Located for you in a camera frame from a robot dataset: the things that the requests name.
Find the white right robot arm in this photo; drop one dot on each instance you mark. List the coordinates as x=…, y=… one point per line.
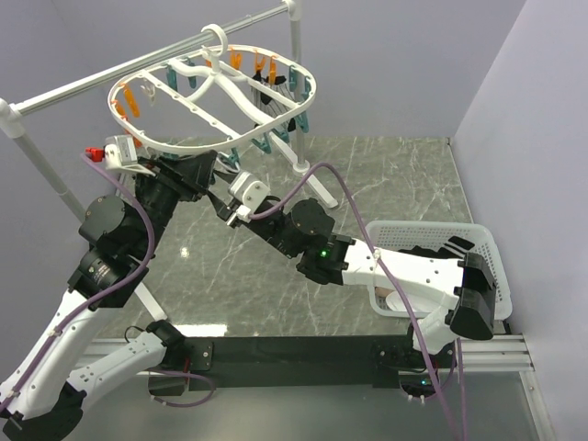
x=461, y=289

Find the white round clip hanger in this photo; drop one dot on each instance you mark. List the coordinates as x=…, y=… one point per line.
x=213, y=99

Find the teal clothespin left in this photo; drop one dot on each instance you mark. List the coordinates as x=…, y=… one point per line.
x=171, y=78

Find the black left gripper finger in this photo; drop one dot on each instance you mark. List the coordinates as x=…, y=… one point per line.
x=198, y=185
x=195, y=168

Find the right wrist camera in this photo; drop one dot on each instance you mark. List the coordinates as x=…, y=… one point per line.
x=250, y=193

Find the white plastic laundry basket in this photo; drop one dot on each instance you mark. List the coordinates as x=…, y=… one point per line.
x=404, y=235

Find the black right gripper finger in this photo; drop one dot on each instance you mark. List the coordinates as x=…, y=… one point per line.
x=223, y=210
x=218, y=176

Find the clear clothespin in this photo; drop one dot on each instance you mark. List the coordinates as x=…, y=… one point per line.
x=149, y=90

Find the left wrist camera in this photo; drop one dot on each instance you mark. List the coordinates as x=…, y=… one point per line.
x=119, y=154

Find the orange clothespin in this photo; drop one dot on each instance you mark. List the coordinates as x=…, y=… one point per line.
x=272, y=72
x=259, y=61
x=131, y=101
x=236, y=58

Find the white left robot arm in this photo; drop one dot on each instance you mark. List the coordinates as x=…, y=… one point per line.
x=47, y=396

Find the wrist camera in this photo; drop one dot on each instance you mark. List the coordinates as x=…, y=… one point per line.
x=119, y=154
x=250, y=193

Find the teal clothespin front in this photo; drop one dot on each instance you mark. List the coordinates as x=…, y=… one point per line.
x=263, y=144

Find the beige cloth in basket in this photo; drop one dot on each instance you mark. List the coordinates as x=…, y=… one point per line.
x=382, y=292

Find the teal clothespin being pinched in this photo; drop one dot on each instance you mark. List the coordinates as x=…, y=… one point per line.
x=230, y=160

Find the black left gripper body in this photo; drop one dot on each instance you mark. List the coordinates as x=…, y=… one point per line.
x=163, y=191

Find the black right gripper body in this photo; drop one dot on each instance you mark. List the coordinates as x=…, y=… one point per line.
x=270, y=229

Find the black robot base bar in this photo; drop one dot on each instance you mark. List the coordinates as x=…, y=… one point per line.
x=381, y=361

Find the teal clothespin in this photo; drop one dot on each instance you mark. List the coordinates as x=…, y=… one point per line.
x=171, y=78
x=263, y=144

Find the black and white striped sock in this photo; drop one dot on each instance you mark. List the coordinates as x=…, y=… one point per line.
x=268, y=104

